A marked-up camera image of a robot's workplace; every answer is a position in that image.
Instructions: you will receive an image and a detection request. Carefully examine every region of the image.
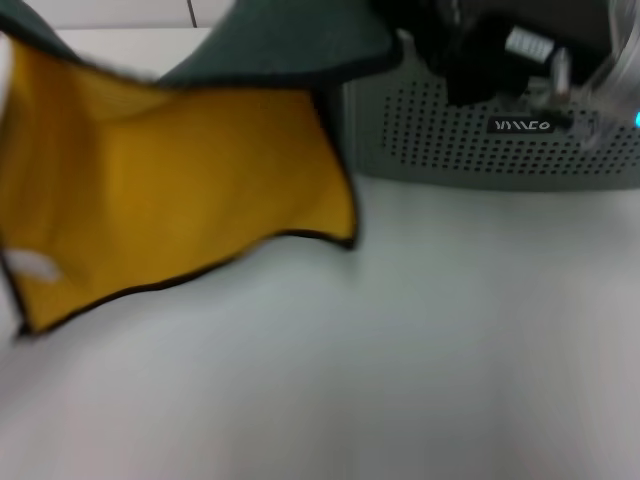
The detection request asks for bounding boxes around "yellow towel with black trim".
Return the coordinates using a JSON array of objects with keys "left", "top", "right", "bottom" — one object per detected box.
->
[{"left": 0, "top": 0, "right": 401, "bottom": 341}]

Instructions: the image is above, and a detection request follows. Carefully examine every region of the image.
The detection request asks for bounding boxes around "grey perforated storage box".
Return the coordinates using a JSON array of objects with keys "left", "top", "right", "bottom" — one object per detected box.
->
[{"left": 319, "top": 29, "right": 640, "bottom": 192}]

